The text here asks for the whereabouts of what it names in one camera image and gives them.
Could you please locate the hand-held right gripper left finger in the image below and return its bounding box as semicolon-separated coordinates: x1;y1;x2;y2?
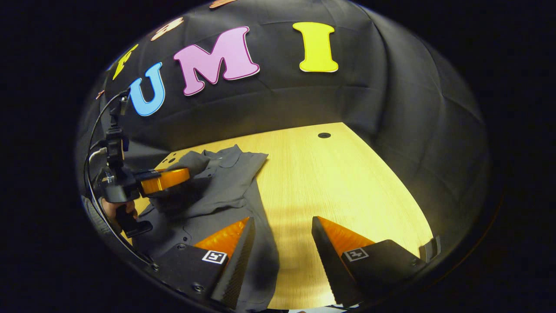
150;216;256;310

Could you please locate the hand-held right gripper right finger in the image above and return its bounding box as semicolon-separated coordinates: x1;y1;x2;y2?
311;216;428;307

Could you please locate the grey collared shirt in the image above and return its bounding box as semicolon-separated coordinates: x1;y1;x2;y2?
135;145;281;311

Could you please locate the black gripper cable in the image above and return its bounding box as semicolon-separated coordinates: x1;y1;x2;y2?
83;89;152;266

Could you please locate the black table edge bracket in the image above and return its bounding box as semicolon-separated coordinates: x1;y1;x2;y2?
418;236;442;262

